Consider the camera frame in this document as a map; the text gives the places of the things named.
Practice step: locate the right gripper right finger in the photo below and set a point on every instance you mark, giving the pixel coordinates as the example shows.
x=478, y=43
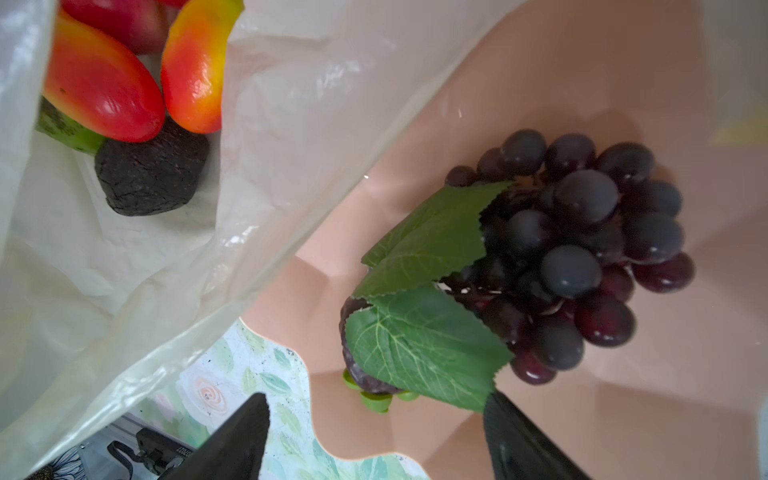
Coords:
x=519, y=449

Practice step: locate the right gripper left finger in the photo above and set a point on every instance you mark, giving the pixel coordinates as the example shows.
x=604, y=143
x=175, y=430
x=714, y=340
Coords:
x=235, y=451

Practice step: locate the pink scalloped fruit plate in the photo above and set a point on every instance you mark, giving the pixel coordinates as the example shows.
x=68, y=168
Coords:
x=681, y=400

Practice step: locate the dark purple grape bunch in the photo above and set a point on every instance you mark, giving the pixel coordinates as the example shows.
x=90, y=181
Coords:
x=521, y=260

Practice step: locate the translucent cream plastic bag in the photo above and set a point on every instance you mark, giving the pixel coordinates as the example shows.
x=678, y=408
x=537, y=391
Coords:
x=98, y=309

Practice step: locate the dark avocado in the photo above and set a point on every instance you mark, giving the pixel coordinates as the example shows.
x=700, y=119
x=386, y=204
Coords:
x=152, y=177

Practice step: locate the green bumpy fruit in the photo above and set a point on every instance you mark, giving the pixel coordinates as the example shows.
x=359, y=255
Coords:
x=65, y=130

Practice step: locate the red yellow peach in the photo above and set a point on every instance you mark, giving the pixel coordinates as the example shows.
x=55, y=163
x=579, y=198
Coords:
x=99, y=83

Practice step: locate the small orange fruit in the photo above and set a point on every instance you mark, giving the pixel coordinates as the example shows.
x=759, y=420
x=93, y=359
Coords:
x=193, y=63

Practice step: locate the red apple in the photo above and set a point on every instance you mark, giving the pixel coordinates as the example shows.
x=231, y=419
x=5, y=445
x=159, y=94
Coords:
x=140, y=25

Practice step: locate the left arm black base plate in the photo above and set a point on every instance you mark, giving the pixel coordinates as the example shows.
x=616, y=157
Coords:
x=159, y=454

